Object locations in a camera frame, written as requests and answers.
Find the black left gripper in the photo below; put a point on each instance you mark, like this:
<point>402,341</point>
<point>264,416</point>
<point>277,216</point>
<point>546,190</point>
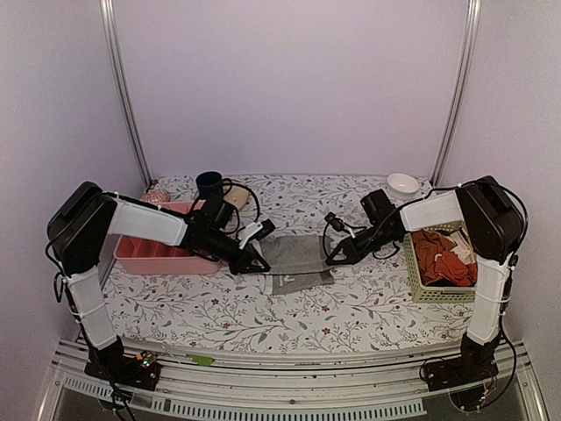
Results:
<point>243,265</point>

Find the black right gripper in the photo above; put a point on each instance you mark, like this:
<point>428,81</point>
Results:
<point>351,250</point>

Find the grey boxer underwear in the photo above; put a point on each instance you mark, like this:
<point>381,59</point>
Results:
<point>297,264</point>

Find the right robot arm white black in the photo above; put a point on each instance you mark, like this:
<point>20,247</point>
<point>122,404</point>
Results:
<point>496,221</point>

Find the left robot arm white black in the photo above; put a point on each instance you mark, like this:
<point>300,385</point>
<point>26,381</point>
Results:
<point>78,229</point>

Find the floral tablecloth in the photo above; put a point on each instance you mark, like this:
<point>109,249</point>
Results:
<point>368,308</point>

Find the beige plush toy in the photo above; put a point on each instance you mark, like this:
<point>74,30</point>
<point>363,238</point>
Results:
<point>235,195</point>

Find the white bowl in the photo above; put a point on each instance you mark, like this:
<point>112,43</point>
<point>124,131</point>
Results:
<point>401,186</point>

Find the dark blue mug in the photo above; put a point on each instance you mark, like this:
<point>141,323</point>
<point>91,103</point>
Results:
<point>211,184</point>

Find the pale green plastic basket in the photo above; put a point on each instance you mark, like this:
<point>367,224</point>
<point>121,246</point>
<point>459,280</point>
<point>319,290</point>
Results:
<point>422,294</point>

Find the orange clothes in basket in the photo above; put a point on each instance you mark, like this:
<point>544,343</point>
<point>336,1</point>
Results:
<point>445,259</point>

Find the green tape scrap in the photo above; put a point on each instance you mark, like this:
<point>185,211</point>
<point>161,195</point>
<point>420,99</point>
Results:
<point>201,360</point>

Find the red white striped cloth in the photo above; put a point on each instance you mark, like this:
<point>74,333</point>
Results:
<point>156,196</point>

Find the pink divided organizer box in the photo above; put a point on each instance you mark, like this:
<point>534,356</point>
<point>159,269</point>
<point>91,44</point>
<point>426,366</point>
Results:
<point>147,257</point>

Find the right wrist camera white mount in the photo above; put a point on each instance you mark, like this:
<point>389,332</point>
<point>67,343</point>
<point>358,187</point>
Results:
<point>338,224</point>

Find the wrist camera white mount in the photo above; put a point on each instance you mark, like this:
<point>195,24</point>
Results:
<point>338,224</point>
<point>255,231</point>

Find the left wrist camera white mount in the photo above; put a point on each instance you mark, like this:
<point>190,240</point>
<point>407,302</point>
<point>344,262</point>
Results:
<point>255,231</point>

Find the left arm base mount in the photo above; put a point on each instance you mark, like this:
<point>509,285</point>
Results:
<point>110,365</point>

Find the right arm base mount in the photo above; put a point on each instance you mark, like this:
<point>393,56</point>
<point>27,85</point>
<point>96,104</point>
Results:
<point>444,373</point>

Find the right aluminium frame post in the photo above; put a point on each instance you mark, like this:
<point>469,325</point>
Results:
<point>464,65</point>

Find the aluminium frame post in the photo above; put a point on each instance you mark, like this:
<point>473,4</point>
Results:
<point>464,65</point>
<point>109,22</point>

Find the left aluminium frame post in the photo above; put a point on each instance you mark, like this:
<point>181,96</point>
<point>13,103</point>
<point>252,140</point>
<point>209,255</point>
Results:
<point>109,22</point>

